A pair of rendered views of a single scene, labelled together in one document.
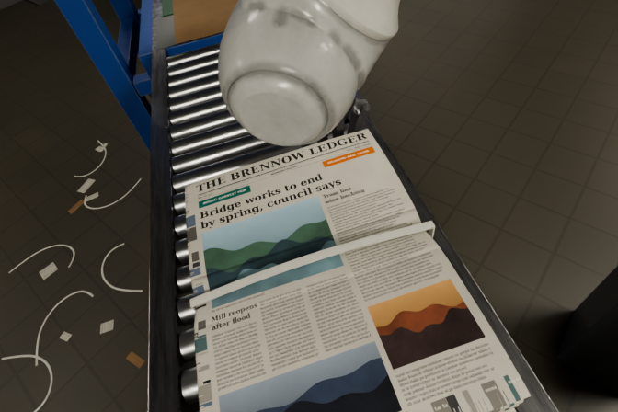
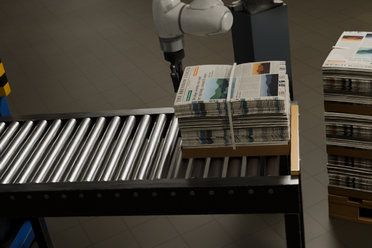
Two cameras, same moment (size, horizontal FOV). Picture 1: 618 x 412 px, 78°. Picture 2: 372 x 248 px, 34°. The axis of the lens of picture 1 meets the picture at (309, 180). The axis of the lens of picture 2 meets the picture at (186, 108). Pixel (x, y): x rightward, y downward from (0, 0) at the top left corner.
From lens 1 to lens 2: 197 cm
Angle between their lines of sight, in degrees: 56
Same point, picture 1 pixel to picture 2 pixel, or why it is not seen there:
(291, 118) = (230, 20)
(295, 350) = (255, 86)
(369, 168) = (205, 68)
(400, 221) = (229, 67)
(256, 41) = (221, 9)
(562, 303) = not seen: hidden behind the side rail
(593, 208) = not seen: hidden behind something
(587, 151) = not seen: hidden behind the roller
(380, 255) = (237, 72)
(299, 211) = (210, 82)
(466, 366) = (274, 65)
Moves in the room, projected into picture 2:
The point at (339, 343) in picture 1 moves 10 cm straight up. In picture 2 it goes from (258, 79) to (256, 53)
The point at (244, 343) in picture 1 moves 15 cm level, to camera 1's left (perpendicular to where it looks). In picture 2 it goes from (247, 92) to (239, 115)
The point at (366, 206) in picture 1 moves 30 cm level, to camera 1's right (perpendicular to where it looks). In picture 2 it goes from (219, 71) to (235, 38)
